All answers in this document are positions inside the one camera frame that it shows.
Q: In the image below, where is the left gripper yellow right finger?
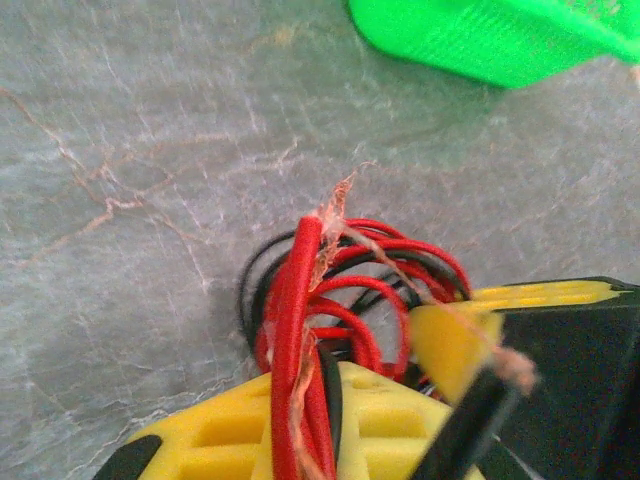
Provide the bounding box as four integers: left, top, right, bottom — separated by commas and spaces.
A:
409, 276, 640, 480

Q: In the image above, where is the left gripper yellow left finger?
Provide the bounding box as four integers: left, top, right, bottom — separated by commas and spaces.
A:
92, 360, 454, 480

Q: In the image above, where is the black cable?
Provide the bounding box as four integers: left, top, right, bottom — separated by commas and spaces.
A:
238, 230, 426, 464
412, 349, 539, 480

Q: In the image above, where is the green plastic basket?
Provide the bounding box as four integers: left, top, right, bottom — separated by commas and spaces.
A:
344, 0, 640, 90

